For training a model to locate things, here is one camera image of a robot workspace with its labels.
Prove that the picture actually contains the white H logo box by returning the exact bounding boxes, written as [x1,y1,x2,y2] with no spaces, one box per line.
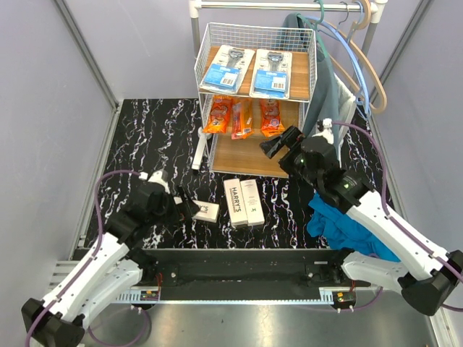
[240,179,265,226]

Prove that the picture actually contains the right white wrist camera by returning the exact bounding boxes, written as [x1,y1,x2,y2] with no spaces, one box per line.
[315,118,334,145]

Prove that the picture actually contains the metal clothes rack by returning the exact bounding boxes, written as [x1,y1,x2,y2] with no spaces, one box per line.
[190,1,387,177]

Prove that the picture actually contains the light blue hanger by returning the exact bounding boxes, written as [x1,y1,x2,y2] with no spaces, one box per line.
[311,1,371,120]

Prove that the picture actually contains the white wire shelf cart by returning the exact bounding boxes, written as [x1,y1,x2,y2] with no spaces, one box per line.
[194,22,317,177]

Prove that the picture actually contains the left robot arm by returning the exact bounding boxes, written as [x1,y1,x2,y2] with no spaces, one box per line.
[21,179,200,346]

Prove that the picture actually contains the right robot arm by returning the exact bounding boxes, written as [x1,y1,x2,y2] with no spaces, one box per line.
[260,126,462,316]

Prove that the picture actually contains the white towel on rack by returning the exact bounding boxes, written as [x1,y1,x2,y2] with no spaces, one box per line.
[334,74,357,123]

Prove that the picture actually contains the orange razor bag front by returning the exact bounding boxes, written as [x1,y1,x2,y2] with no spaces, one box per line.
[231,98,254,140]

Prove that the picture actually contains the orange razor bag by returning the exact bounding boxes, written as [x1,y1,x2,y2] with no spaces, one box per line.
[231,98,254,140]
[260,99,285,137]
[203,95,233,134]

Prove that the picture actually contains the blue crumpled cloth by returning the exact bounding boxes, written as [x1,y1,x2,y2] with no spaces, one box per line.
[307,193,400,262]

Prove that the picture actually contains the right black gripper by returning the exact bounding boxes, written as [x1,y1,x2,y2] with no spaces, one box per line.
[258,126,321,191]

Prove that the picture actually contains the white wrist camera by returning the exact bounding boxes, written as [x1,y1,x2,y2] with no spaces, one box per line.
[315,118,334,145]
[139,169,171,194]

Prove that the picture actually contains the grey-green hanging shirt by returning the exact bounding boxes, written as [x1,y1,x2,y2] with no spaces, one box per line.
[283,13,340,154]

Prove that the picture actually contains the beige wooden hanger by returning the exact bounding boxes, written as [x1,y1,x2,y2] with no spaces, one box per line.
[324,0,387,114]

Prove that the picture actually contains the white harry's box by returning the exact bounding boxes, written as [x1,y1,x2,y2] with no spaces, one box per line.
[224,179,247,227]
[192,200,219,223]

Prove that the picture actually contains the green hanger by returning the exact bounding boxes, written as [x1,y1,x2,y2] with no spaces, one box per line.
[296,0,332,66]

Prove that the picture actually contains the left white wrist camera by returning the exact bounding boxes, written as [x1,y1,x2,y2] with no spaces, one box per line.
[139,169,171,194]

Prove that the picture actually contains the blue razor blister pack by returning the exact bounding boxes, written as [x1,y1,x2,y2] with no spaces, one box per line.
[249,49,292,100]

